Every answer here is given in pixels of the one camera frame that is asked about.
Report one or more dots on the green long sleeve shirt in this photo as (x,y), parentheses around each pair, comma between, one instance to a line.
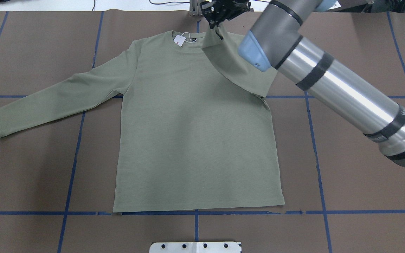
(189,137)

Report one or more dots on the white paper price tag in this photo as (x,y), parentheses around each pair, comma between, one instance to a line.
(179,40)

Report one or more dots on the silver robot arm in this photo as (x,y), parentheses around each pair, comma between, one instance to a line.
(274,44)

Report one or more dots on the white metal mounting plate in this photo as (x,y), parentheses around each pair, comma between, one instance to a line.
(197,247)

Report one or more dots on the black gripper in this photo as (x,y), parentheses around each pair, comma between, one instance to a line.
(223,13)

